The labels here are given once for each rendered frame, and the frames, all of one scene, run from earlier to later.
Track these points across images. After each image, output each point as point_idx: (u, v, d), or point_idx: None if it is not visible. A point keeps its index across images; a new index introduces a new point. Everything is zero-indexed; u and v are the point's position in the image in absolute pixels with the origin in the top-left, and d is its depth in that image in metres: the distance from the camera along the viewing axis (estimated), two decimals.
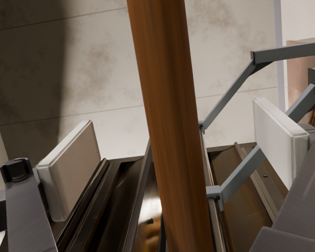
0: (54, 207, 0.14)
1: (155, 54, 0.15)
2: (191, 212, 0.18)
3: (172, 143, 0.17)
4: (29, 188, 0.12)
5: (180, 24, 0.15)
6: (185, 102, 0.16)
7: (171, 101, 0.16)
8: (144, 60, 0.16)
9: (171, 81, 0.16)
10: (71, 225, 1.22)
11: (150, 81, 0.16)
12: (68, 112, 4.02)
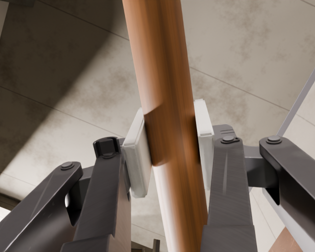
0: (136, 184, 0.15)
1: (152, 55, 0.15)
2: (190, 212, 0.18)
3: (171, 144, 0.17)
4: (113, 167, 0.13)
5: (177, 25, 0.15)
6: (183, 103, 0.16)
7: (169, 102, 0.16)
8: (141, 62, 0.16)
9: (168, 82, 0.16)
10: None
11: (147, 83, 0.16)
12: (63, 109, 4.00)
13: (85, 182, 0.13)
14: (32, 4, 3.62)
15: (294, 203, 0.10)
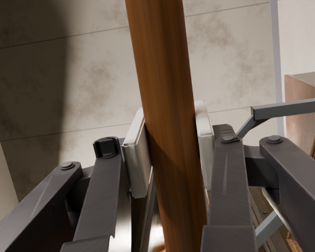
0: (136, 184, 0.15)
1: (153, 53, 0.15)
2: (189, 212, 0.18)
3: (170, 142, 0.17)
4: (113, 167, 0.13)
5: (178, 23, 0.15)
6: (183, 101, 0.16)
7: (169, 101, 0.16)
8: (142, 60, 0.16)
9: (169, 81, 0.16)
10: None
11: (148, 81, 0.16)
12: (69, 128, 4.07)
13: (85, 182, 0.13)
14: None
15: (294, 203, 0.10)
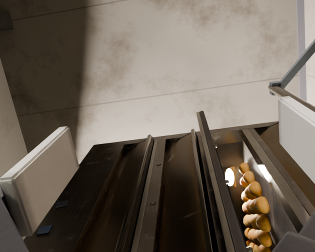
0: (18, 221, 0.13)
1: None
2: None
3: None
4: None
5: None
6: None
7: None
8: None
9: None
10: (138, 190, 1.22)
11: None
12: (88, 102, 4.01)
13: None
14: (11, 25, 3.78)
15: None
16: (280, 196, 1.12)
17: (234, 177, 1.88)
